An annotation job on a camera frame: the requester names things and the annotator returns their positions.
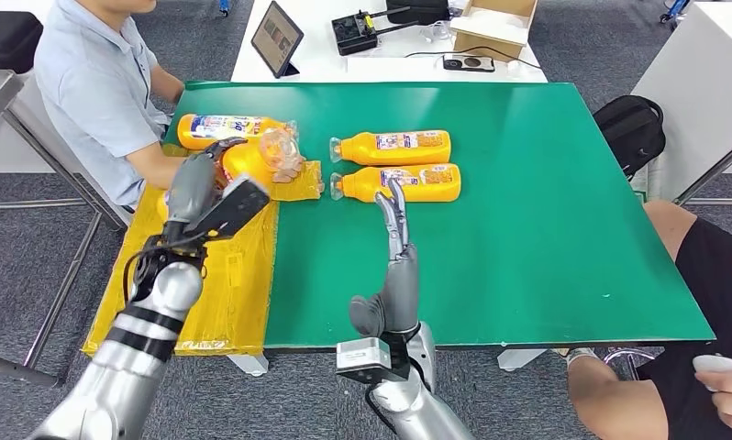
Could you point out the white controller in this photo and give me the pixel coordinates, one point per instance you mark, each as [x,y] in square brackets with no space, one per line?
[715,364]

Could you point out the person's right hand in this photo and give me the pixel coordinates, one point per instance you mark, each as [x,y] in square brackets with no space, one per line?
[288,171]

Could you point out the white table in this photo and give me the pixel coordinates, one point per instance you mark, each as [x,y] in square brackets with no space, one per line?
[317,61]

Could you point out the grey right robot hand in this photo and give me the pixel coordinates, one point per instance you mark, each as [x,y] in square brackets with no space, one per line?
[402,285]

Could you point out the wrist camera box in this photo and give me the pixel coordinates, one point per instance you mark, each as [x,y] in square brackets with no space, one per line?
[363,358]
[232,206]

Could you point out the black bag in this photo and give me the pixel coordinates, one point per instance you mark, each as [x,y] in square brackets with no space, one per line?
[417,11]

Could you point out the white cabinet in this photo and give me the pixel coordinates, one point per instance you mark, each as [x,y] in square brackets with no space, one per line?
[700,91]

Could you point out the open cardboard box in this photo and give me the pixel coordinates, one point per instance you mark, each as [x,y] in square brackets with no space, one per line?
[493,30]

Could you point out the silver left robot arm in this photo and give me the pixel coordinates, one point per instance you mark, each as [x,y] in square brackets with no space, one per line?
[135,340]

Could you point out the chrome chair base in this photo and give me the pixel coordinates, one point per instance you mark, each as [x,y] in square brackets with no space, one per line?
[630,355]

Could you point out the black hard case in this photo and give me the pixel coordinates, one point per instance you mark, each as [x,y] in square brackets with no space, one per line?
[7,42]

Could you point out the black backpack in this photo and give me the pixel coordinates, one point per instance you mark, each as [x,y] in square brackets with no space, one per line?
[630,133]

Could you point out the black tablet on stand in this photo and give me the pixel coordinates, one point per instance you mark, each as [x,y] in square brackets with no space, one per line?
[276,37]

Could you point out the white table foot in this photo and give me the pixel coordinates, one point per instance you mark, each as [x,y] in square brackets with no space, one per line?
[521,358]
[250,364]

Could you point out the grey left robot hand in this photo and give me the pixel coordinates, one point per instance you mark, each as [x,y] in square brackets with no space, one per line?
[190,188]

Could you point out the orange labelled plastic bottle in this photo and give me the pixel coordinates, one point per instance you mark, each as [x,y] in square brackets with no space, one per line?
[244,164]
[360,149]
[220,127]
[427,185]

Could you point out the black router with antennas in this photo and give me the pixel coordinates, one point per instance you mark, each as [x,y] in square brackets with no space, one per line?
[354,33]

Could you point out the black phone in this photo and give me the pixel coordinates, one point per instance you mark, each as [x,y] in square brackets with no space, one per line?
[468,63]

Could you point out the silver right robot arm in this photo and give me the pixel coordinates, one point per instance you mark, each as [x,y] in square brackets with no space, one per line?
[414,407]

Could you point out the green work table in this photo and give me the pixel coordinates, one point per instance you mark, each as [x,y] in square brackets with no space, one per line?
[554,212]

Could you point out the clear plastic wrap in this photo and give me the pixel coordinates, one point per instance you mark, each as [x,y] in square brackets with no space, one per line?
[438,31]

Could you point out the yellow taped cardboard mat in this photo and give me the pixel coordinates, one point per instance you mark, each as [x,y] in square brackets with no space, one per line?
[238,291]

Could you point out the blue frame leg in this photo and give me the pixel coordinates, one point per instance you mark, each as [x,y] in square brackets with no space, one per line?
[675,11]
[225,7]

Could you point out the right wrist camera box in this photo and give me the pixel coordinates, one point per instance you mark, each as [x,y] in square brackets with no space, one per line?
[363,358]

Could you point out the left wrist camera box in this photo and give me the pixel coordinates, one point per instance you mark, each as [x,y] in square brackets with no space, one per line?
[232,206]

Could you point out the person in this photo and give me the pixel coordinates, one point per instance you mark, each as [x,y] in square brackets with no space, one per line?
[706,316]
[92,91]

